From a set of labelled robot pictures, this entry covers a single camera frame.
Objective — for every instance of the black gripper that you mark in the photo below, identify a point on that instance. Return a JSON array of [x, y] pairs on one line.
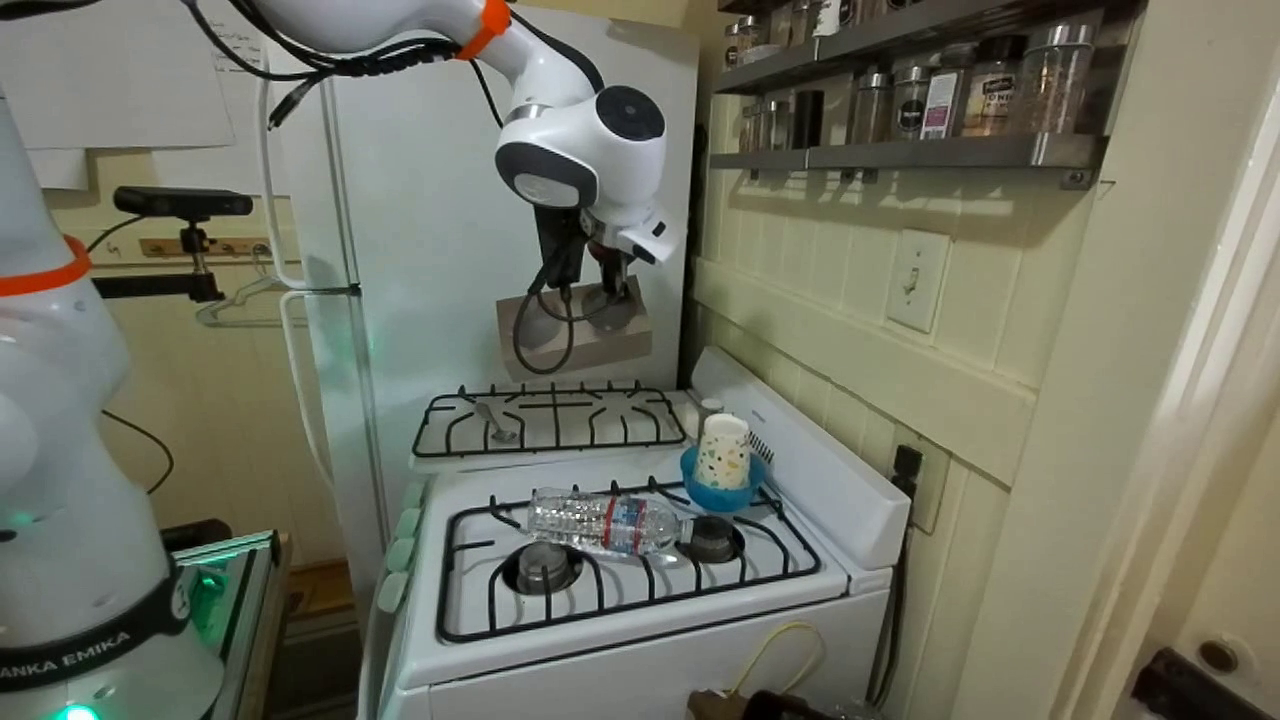
[[562, 233]]

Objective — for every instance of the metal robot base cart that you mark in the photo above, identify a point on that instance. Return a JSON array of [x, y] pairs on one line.
[[242, 601]]

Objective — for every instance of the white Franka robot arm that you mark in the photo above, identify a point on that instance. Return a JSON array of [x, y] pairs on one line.
[[66, 465]]

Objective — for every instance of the dotted paper cup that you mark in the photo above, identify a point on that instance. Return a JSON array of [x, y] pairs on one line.
[[725, 453]]

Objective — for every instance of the black stove burner grate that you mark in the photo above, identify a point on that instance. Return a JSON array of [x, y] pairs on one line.
[[624, 606], [549, 446]]

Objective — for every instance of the white refrigerator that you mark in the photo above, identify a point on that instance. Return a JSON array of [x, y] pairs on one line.
[[415, 243]]

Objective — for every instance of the glass spice jar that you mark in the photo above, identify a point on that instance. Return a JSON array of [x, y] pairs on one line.
[[772, 121], [868, 104], [743, 32], [743, 125], [907, 101]]

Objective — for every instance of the clear plastic water bottle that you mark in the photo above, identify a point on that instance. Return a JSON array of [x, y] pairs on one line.
[[604, 520]]

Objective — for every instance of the blue bowl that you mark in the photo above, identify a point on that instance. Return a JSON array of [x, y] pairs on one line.
[[721, 501]]

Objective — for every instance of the dark spice jar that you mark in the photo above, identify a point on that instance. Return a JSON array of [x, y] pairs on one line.
[[809, 118]]

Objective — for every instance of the metal spice rack shelf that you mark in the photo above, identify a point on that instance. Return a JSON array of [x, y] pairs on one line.
[[853, 54], [907, 157]]

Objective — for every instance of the white label spice jar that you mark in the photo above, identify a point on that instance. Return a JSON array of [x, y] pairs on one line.
[[942, 101], [825, 17]]

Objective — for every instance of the white gas stove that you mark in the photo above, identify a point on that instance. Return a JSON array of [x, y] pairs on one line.
[[641, 664]]

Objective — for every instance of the brown spice jar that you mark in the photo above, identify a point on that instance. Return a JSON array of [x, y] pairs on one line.
[[992, 85]]

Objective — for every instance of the large clear spice jar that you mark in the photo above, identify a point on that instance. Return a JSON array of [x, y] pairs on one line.
[[1062, 82]]

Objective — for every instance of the white light switch plate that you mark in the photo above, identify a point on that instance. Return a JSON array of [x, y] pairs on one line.
[[916, 283]]

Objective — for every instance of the black wall plug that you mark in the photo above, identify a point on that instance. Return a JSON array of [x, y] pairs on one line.
[[907, 465]]

